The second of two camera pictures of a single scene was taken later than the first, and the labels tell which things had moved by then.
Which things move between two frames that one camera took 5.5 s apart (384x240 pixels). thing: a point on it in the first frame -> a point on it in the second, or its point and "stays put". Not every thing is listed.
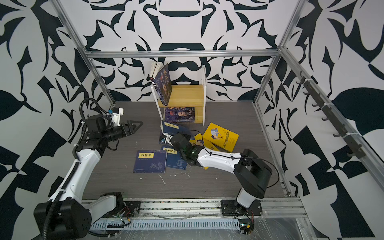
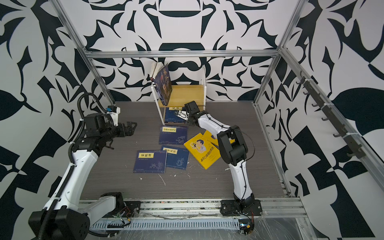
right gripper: [187, 135] -> [189, 122]
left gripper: [131, 124] stays put
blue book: [170, 128] -> [171, 117]
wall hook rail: [312, 90] stays put
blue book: [174, 158] stays put
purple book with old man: [162, 82] stays put
